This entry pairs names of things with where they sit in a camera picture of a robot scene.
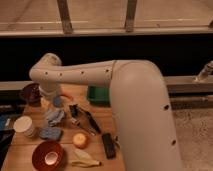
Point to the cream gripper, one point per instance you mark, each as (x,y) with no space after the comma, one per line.
(47,104)

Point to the grey-blue towel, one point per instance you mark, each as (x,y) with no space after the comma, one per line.
(53,117)

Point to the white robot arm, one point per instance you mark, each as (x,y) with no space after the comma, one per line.
(139,101)

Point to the dark purple plastic cup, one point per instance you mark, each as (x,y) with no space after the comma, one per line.
(31,94)

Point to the small white cup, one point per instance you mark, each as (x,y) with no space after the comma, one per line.
(51,158)

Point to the blue oval brush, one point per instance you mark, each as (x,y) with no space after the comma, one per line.
(57,102)

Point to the orange carrot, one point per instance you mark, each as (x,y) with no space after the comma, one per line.
(67,96)

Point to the black small clip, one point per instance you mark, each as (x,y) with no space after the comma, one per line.
(74,110)

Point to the white lidded container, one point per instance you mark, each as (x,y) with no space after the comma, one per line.
(25,125)

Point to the blue sponge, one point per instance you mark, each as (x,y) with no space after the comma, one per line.
(50,133)

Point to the metal spoon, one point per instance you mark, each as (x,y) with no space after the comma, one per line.
(78,124)

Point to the red bowl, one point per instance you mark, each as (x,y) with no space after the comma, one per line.
(40,153)

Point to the yellow round fruit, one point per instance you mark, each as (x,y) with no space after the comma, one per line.
(80,140)

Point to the green plastic tray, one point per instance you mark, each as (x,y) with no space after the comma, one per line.
(98,95)

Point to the black remote control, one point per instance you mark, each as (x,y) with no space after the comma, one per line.
(108,146)

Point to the black handled utensil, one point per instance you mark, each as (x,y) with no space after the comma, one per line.
(91,120)

